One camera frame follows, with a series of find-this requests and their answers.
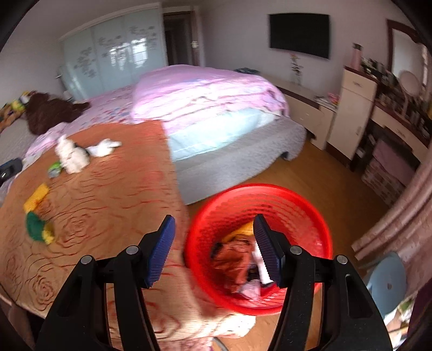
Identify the pink thermos bottle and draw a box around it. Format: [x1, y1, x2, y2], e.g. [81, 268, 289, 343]
[350, 43, 363, 71]

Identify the red plastic basket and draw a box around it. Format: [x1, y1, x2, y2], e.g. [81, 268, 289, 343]
[185, 184, 334, 316]

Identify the glass sliding door wardrobe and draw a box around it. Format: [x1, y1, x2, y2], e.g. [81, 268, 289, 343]
[58, 3, 168, 101]

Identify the pink duvet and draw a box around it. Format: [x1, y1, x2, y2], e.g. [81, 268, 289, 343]
[130, 65, 291, 129]

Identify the stack of books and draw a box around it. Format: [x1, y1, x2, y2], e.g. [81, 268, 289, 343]
[314, 94, 338, 109]

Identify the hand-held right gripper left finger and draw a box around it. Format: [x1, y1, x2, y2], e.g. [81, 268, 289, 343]
[35, 215, 176, 351]

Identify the dressing table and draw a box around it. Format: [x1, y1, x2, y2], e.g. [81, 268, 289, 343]
[351, 67, 432, 206]

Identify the row of cosmetics bottles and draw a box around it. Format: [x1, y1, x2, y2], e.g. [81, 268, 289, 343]
[359, 56, 432, 136]

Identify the rose in glass vase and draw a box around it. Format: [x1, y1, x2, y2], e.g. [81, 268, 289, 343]
[288, 54, 302, 86]

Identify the bed with grey skirt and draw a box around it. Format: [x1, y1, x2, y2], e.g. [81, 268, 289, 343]
[0, 64, 308, 206]

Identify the brown paper bag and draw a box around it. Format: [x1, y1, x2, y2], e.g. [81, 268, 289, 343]
[211, 236, 257, 292]

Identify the light blue quilt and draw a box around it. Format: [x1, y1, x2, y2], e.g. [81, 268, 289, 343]
[167, 107, 271, 162]

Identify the dark wooden door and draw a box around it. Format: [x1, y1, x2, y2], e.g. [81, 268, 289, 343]
[162, 10, 206, 68]

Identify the white tissue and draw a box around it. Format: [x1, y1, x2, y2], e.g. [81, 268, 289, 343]
[55, 134, 76, 159]

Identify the white tissue wad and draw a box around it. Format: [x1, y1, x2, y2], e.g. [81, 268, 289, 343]
[86, 138, 122, 157]

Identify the pink curtain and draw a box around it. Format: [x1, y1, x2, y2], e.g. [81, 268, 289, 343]
[351, 145, 432, 267]

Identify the pink covered stool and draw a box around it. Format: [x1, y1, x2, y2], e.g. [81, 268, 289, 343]
[361, 138, 417, 206]

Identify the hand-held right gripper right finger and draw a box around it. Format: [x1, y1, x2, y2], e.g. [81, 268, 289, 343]
[253, 214, 394, 351]

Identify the yellow foam fruit net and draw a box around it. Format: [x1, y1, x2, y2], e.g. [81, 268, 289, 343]
[233, 221, 257, 240]
[23, 183, 49, 214]

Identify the orange rose blanket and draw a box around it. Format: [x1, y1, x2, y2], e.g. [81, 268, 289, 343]
[0, 121, 257, 351]

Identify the low cream cabinet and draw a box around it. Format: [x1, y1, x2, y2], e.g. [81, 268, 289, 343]
[277, 79, 338, 151]

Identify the blue plastic stool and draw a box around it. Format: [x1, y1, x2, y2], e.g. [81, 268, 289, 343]
[363, 251, 409, 316]

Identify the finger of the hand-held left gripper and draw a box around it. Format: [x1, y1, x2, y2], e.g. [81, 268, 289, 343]
[0, 158, 22, 184]

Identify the brown plush toy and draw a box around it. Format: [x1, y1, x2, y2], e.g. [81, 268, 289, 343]
[25, 92, 91, 136]

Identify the yellow green plush toy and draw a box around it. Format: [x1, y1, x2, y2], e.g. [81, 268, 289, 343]
[0, 91, 31, 132]

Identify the black wall television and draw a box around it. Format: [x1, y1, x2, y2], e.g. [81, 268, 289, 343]
[269, 13, 330, 60]

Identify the round makeup mirror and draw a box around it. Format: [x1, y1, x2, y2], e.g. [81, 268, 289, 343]
[398, 70, 422, 112]

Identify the dresser mirror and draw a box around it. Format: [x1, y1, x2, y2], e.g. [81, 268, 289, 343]
[386, 18, 429, 82]

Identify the green yellow sponge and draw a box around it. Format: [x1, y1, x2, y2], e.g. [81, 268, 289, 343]
[25, 212, 56, 244]

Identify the tall cream cabinet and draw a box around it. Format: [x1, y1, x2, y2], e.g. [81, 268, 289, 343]
[327, 66, 379, 160]

